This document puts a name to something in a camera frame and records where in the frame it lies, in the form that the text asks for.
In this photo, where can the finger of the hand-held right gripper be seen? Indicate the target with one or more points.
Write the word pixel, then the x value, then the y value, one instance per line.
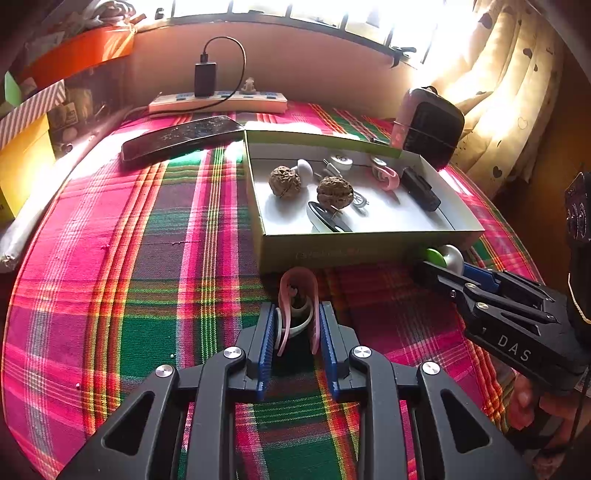
pixel 480 275
pixel 443 281

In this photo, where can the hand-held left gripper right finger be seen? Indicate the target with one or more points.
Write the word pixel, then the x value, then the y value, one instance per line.
pixel 330 346

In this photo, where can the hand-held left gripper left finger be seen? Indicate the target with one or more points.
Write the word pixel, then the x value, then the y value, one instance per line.
pixel 265 350

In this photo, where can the green and white mushroom-shaped hook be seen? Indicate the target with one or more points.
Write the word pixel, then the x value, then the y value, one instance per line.
pixel 436 256

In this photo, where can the pink plastic hook clip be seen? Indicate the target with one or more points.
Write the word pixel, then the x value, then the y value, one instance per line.
pixel 390 180
pixel 295 277

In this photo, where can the black rectangular clip device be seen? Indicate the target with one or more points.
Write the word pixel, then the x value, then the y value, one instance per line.
pixel 420 187

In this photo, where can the green and white cardboard box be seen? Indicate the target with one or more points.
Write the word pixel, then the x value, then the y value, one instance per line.
pixel 286 251

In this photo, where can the black oval gadget white buttons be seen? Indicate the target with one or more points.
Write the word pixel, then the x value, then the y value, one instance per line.
pixel 332 224

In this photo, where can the brown walnut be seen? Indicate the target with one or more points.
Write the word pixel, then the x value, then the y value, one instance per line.
pixel 334 190
pixel 285 181

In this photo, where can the white round cap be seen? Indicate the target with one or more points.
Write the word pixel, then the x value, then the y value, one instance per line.
pixel 342 160

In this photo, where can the person's right hand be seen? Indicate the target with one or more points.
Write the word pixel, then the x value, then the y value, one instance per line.
pixel 524 401

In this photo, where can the pink and black space heater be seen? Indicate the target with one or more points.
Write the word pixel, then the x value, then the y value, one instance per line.
pixel 434 124

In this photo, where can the cream curtain with hearts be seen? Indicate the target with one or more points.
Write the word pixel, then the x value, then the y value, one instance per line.
pixel 508 92

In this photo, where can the black smartphone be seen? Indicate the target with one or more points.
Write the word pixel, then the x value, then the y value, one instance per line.
pixel 180 138

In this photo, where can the black window clip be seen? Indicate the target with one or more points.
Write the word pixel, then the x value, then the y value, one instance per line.
pixel 400 53

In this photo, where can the white power strip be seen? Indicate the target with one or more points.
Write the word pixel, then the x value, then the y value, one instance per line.
pixel 258 102

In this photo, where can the small white plug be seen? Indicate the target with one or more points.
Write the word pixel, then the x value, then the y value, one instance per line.
pixel 249 85

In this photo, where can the black charger adapter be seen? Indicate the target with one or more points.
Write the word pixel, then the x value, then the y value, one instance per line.
pixel 205 81

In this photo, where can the barred window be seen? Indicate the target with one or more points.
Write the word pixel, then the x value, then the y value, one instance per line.
pixel 300 14

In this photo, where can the clear storage container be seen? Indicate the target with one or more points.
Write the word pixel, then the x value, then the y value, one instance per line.
pixel 83 106

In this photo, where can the yellow box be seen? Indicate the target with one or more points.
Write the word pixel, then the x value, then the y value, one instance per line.
pixel 23 161

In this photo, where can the striped box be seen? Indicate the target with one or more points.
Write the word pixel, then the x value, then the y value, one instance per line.
pixel 32 110

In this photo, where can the white plastic bag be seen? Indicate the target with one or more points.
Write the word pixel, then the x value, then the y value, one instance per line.
pixel 111 9

